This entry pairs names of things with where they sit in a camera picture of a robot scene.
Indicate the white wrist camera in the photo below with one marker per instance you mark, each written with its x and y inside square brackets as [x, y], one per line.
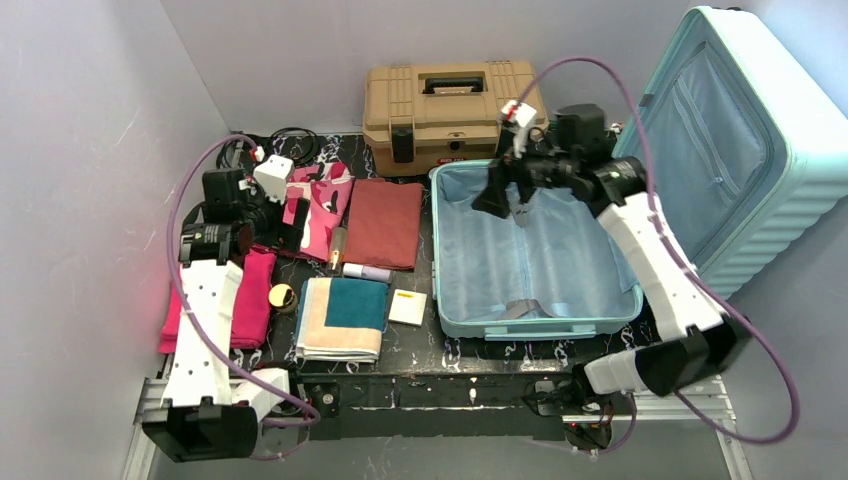
[518, 118]
[273, 175]

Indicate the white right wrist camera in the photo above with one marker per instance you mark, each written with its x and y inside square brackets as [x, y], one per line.
[518, 118]

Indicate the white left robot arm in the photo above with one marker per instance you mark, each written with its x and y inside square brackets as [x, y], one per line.
[202, 415]

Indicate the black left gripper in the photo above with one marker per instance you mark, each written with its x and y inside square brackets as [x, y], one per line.
[291, 221]

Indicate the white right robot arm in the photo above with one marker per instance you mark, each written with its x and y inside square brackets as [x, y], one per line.
[698, 337]

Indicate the rust red cloth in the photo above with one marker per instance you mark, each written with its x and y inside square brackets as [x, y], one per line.
[384, 224]

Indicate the tan plastic toolbox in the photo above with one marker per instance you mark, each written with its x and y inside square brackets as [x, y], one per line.
[419, 117]

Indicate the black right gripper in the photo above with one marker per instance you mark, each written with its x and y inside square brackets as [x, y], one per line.
[515, 172]

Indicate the light blue open suitcase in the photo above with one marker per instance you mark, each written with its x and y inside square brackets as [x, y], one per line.
[748, 151]

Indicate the clear gold perfume bottle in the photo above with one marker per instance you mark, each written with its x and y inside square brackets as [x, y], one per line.
[337, 249]

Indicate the gold round compact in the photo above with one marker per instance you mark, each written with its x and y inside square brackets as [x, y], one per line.
[283, 298]

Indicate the white lavender tube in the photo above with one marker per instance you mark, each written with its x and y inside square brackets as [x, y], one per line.
[366, 272]

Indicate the magenta shorts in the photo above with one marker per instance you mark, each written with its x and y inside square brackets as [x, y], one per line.
[251, 311]

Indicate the teal and beige folded towel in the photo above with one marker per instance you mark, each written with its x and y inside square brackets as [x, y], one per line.
[340, 320]

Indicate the pink camouflage pants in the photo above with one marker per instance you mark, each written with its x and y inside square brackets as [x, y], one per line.
[328, 187]

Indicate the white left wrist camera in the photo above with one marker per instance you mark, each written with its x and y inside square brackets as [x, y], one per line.
[273, 175]

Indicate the white square packet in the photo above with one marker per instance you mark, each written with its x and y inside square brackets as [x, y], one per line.
[407, 307]

